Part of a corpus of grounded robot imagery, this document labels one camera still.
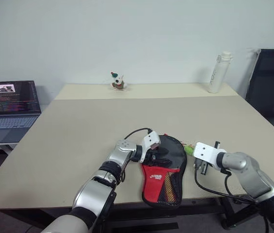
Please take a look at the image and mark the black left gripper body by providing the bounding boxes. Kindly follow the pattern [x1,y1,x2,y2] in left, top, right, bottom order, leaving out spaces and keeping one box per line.
[143,148,159,168]

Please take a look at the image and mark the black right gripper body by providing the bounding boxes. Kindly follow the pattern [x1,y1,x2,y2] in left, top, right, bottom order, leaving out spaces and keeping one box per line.
[193,140,221,176]

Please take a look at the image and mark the black red paddle case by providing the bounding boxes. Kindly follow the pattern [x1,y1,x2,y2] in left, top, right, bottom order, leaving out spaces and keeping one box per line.
[140,134,188,208]

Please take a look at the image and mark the green ring zipper pull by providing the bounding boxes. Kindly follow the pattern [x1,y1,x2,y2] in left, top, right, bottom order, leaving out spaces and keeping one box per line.
[183,144,196,155]

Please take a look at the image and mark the small white dog figurine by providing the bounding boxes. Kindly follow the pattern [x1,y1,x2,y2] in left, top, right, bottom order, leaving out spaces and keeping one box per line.
[110,70,128,91]

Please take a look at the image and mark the white water bottle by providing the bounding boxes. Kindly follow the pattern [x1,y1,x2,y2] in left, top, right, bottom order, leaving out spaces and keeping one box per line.
[207,50,233,94]

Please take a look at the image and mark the black office chair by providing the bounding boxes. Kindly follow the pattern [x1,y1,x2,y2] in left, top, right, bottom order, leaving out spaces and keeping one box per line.
[245,48,274,144]

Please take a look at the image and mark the open grey laptop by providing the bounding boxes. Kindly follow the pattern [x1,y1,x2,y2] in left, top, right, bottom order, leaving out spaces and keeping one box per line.
[0,80,42,144]

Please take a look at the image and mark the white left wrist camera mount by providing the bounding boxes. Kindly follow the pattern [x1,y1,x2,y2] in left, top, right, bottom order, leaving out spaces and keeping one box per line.
[140,131,161,164]

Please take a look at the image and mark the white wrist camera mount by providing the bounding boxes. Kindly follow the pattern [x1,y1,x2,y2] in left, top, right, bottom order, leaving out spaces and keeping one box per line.
[140,131,161,164]
[193,142,227,170]

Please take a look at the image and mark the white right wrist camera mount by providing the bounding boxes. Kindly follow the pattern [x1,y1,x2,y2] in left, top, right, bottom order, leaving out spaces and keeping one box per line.
[193,142,227,170]

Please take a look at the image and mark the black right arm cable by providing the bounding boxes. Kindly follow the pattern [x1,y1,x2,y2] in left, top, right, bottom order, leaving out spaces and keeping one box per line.
[194,167,273,233]

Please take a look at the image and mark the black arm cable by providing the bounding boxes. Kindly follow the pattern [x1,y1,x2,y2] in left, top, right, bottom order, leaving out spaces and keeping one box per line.
[120,127,153,183]
[194,167,273,233]

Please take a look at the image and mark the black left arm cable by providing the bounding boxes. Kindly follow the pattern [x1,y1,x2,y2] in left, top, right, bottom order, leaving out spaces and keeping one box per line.
[120,127,153,183]

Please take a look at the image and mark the black table frame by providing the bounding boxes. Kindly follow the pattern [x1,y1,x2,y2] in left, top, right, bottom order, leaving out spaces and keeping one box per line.
[97,195,237,229]

